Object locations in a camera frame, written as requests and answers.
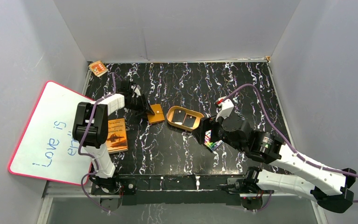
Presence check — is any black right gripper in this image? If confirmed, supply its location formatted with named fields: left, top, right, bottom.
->
left=191, top=110, right=245, bottom=153

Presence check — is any orange leather card holder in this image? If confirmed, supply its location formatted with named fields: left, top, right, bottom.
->
left=147, top=104, right=165, bottom=124

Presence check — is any yellow oval tray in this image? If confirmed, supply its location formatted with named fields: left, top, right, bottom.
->
left=166, top=106, right=204, bottom=132

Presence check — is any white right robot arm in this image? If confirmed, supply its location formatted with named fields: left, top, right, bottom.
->
left=192, top=113, right=356, bottom=213

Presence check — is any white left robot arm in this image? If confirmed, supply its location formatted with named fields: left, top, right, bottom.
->
left=72, top=81, right=154, bottom=194

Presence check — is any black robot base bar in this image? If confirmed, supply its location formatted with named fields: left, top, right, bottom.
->
left=90, top=174, right=273, bottom=210

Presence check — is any stack of black cards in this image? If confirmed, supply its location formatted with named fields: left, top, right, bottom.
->
left=172, top=109, right=196, bottom=128

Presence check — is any small orange card box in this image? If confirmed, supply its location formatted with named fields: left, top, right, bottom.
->
left=89, top=60, right=108, bottom=77

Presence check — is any pack of coloured markers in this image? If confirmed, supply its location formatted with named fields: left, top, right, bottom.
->
left=204, top=130, right=223, bottom=152

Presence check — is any orange Huckleberry Finn book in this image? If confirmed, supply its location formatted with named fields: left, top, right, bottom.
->
left=106, top=118, right=128, bottom=154

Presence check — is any pink framed whiteboard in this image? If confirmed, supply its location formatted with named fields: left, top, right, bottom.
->
left=8, top=81, right=91, bottom=185

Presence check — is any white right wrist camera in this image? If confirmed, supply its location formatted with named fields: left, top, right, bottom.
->
left=215, top=97, right=234, bottom=122

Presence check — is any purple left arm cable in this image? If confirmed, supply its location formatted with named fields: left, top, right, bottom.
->
left=77, top=72, right=119, bottom=214

